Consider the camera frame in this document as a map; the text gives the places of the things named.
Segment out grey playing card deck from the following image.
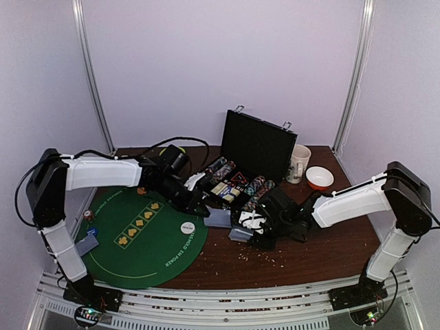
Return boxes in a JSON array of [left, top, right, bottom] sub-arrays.
[[228, 228, 254, 243]]

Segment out small poker chip stack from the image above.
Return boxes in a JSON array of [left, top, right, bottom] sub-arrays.
[[83, 210, 95, 223]]

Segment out blue small blind button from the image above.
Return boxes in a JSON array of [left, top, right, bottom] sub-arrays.
[[87, 228, 98, 237]]

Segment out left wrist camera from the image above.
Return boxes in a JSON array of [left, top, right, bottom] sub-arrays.
[[159, 144, 190, 174]]

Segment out dealt card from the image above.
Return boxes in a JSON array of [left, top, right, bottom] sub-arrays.
[[76, 234, 99, 256]]

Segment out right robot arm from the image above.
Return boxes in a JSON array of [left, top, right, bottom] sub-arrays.
[[239, 162, 437, 304]]

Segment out poker chip row right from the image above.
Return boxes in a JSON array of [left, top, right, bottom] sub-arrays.
[[242, 176, 276, 212]]

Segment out right aluminium post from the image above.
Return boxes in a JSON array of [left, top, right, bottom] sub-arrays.
[[333, 0, 377, 157]]

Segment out orange white bowl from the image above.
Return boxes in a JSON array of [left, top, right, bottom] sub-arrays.
[[305, 166, 334, 191]]

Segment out beige cup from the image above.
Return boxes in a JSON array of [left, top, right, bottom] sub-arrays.
[[285, 144, 311, 184]]

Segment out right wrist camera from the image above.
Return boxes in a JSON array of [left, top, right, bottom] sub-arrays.
[[259, 187, 298, 221]]

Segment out left aluminium post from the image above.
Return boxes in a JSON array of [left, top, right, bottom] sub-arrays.
[[71, 0, 116, 153]]

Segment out poker chip row far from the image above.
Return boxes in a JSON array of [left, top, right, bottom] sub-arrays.
[[203, 157, 227, 180]]

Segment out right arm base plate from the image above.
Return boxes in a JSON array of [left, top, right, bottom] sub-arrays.
[[329, 285, 388, 311]]

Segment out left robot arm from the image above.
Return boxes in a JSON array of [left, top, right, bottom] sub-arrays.
[[17, 145, 210, 305]]

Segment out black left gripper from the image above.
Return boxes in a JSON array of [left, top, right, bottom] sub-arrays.
[[152, 173, 209, 217]]

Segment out aluminium post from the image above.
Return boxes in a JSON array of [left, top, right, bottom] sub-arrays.
[[333, 0, 377, 157], [71, 0, 116, 153]]

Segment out black poker chip case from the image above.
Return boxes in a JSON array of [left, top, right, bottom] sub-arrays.
[[197, 110, 298, 210]]

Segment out black red triangle token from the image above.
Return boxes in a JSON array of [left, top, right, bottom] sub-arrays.
[[230, 172, 248, 186]]

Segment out blue boxed card deck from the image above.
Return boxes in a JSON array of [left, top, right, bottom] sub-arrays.
[[211, 182, 241, 202]]

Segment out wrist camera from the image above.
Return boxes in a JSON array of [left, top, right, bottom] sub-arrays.
[[159, 144, 190, 174], [259, 187, 298, 221]]

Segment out white dealer button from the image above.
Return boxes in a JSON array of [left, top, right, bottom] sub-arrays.
[[180, 221, 196, 234]]

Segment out green round poker mat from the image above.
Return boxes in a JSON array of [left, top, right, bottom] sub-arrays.
[[76, 187, 208, 289]]

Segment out right black cable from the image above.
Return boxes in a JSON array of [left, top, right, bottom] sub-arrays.
[[386, 175, 440, 230]]

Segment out lime green bowl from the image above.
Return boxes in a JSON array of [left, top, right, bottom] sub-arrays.
[[159, 146, 186, 155]]

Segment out poker chip row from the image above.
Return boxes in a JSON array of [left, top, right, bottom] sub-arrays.
[[242, 176, 276, 212], [210, 161, 236, 184], [203, 157, 227, 180]]

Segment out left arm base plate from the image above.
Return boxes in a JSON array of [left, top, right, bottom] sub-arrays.
[[63, 286, 123, 312]]

